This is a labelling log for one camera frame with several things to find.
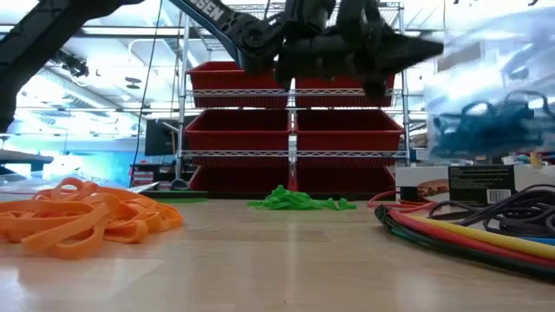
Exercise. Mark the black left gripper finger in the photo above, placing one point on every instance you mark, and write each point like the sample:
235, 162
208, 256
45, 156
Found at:
412, 51

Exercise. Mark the clear zip bag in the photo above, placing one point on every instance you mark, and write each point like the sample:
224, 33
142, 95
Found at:
477, 65

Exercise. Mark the blue rubber bands pile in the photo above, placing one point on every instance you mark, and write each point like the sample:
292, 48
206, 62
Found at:
485, 125

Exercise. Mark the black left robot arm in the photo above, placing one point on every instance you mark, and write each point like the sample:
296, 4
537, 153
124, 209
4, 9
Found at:
39, 39

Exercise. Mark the green rubber bands pile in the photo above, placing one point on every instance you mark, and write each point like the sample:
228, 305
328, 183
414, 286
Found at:
299, 200

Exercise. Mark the dark purple rubber bands pile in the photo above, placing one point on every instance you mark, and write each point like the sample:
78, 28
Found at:
520, 212

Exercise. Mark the orange rubber bands pile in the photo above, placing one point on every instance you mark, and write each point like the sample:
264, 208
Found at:
78, 221

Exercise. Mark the white cardboard box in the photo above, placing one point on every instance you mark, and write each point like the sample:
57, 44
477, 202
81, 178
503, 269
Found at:
416, 177

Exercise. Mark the small black box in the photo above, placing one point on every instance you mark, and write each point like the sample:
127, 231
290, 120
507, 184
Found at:
477, 182

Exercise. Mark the black computer monitor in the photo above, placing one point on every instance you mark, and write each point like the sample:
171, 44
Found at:
162, 136

